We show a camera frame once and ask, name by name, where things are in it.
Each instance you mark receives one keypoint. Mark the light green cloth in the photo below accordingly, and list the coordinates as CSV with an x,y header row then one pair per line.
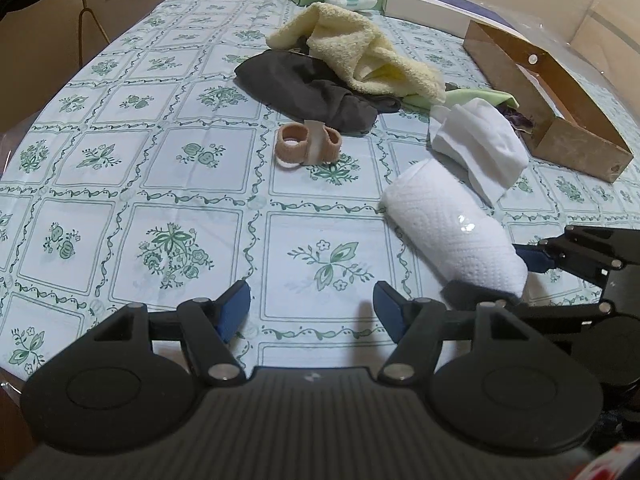
x,y
480,96

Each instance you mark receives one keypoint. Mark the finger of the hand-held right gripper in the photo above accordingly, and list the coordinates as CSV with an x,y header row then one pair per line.
x,y
532,257
560,315

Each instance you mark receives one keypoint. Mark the white cloth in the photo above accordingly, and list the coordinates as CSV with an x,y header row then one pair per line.
x,y
480,145

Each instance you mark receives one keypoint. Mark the purple cloth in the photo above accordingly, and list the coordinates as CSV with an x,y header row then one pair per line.
x,y
520,120

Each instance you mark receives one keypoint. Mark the black cloth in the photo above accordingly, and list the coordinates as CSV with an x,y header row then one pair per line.
x,y
285,80

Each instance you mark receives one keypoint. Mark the yellow towel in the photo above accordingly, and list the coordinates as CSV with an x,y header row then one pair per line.
x,y
350,45

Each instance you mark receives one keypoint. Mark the white box with blue top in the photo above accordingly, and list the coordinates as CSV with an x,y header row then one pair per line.
x,y
425,7

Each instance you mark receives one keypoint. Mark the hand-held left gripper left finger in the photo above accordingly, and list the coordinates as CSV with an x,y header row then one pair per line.
x,y
235,306

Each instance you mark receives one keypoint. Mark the jackets on clothes rack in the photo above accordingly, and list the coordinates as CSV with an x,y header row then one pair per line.
x,y
92,25

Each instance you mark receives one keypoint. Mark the white paper towel roll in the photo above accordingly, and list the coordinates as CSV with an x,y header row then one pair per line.
x,y
450,225

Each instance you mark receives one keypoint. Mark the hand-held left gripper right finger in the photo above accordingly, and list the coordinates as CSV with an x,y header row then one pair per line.
x,y
387,310

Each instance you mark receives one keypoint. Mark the brown cardboard box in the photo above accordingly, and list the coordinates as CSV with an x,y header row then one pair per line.
x,y
580,150

